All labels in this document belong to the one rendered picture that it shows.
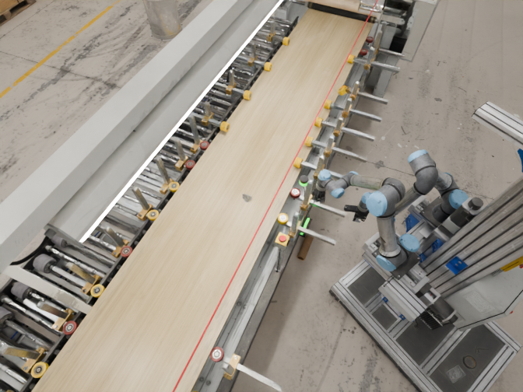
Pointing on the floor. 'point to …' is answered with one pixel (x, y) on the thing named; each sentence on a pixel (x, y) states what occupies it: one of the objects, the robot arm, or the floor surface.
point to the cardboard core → (305, 247)
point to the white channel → (102, 142)
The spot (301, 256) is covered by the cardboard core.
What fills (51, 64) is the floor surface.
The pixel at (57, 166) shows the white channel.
